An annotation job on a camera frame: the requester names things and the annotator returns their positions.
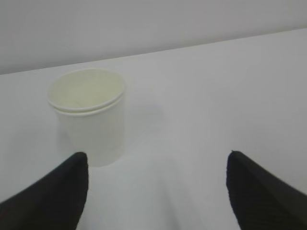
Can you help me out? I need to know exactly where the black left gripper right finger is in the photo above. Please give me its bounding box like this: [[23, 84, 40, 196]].
[[226, 151, 307, 230]]

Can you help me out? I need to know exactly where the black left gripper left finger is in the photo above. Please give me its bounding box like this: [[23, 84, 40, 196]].
[[0, 152, 89, 230]]

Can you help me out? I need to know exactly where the white paper cup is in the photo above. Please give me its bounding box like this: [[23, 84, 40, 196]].
[[47, 69, 125, 167]]

